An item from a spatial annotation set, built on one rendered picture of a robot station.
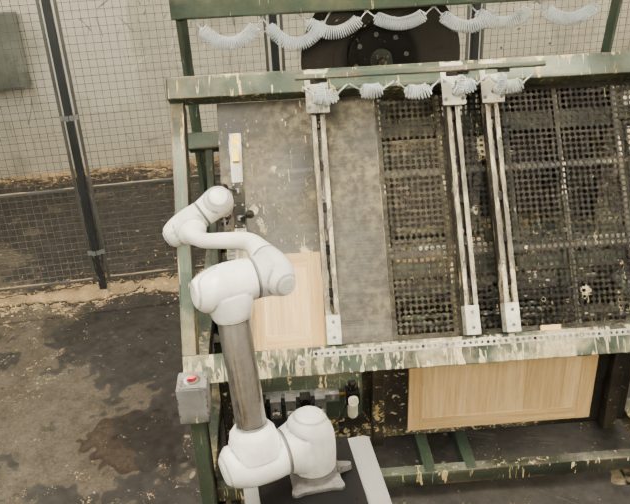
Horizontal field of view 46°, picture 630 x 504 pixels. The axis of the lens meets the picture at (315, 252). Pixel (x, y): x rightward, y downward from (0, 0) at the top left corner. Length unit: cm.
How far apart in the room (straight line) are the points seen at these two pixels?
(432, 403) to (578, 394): 71
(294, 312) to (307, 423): 82
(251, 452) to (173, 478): 157
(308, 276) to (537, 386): 127
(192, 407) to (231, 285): 92
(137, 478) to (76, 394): 87
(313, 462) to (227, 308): 63
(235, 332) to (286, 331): 93
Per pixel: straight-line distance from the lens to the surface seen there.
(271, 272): 223
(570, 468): 383
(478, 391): 366
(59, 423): 448
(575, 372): 376
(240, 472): 244
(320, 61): 377
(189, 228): 268
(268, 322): 318
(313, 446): 249
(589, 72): 354
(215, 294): 219
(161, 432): 424
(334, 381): 318
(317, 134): 327
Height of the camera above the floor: 270
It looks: 27 degrees down
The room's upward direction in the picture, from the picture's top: 3 degrees counter-clockwise
